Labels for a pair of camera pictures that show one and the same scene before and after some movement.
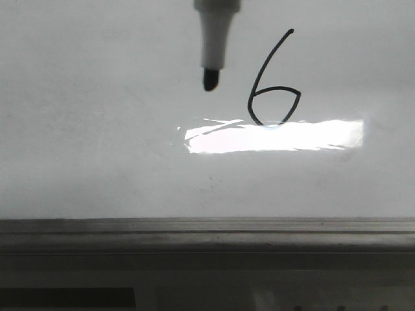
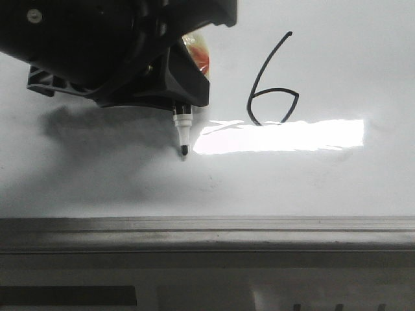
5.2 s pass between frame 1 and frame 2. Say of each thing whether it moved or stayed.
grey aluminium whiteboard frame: stayed
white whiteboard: stayed
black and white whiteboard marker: moved
